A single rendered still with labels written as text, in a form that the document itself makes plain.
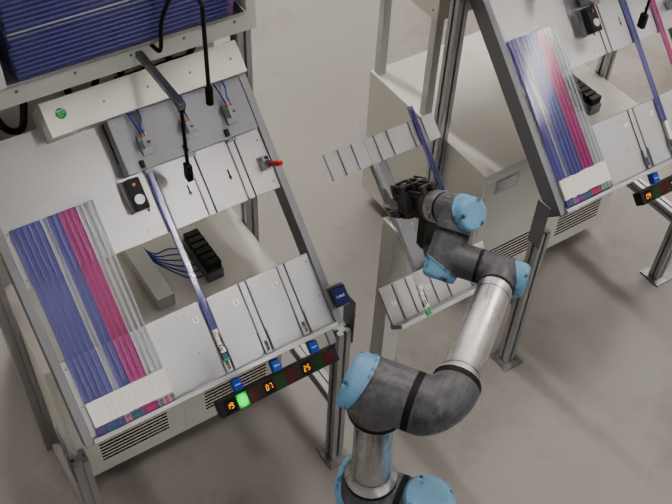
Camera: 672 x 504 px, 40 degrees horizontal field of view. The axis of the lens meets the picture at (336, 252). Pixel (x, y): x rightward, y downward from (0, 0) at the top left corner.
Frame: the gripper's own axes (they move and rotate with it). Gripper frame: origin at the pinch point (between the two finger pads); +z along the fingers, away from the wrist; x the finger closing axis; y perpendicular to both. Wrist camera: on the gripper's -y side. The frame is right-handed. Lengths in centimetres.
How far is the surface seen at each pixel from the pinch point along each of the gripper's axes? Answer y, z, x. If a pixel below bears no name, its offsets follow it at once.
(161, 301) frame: -13, 44, 52
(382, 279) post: -30.0, 31.4, -7.9
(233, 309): -13.4, 14.5, 41.9
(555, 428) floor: -102, 28, -52
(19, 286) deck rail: 11, 18, 86
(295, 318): -21.8, 12.8, 27.8
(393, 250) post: -19.0, 20.3, -8.0
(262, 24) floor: 35, 237, -84
